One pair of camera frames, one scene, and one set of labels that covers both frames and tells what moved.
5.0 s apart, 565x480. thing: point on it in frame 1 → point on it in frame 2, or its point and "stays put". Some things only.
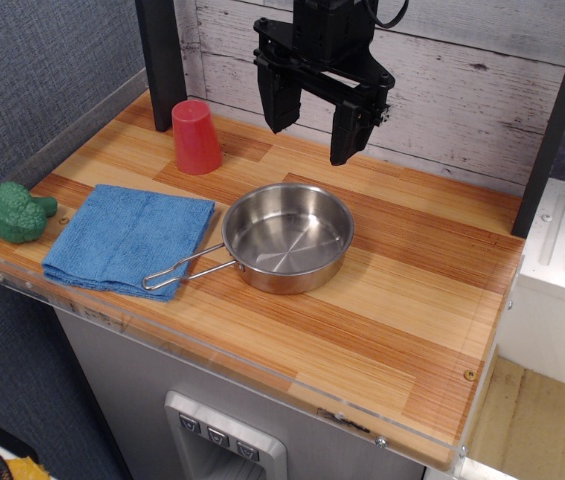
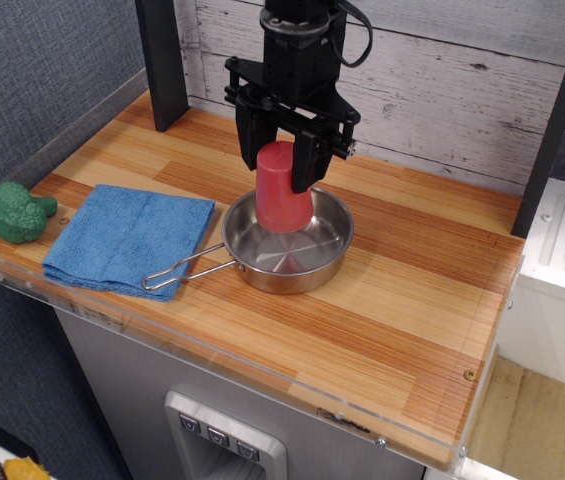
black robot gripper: [329, 47] → [297, 86]
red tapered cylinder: [197, 147] → [279, 208]
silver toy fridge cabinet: [170, 417] stays put
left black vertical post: [158, 26] stays put
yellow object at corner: [24, 468] stays put
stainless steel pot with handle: [285, 238] stays put
